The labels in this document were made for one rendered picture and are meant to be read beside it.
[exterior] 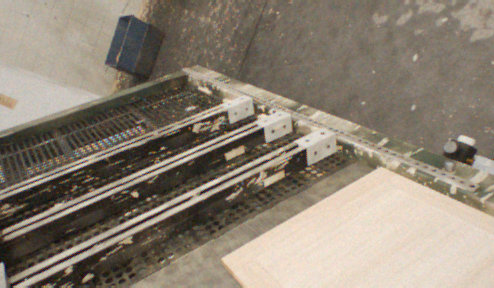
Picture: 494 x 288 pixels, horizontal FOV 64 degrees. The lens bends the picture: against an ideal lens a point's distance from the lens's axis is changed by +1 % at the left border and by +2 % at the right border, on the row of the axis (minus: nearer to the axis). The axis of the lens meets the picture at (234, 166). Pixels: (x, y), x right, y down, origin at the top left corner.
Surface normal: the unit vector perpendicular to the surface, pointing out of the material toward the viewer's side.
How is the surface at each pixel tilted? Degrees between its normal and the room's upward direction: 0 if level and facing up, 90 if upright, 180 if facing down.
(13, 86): 90
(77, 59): 90
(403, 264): 51
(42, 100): 90
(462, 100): 0
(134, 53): 90
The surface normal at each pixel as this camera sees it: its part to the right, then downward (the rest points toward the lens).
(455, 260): -0.15, -0.84
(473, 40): -0.74, -0.22
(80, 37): 0.56, 0.31
